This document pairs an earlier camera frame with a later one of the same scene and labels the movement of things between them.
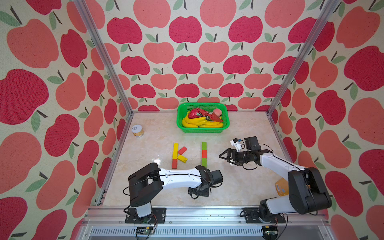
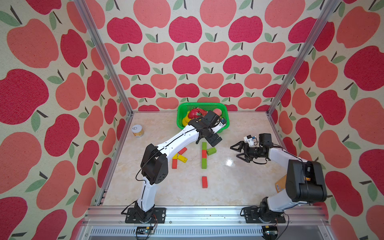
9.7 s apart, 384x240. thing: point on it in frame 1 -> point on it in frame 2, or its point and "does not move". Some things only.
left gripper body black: (204, 193) -> (212, 137)
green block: (204, 162) does not move
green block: (204, 146) does not move
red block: (182, 150) does not move
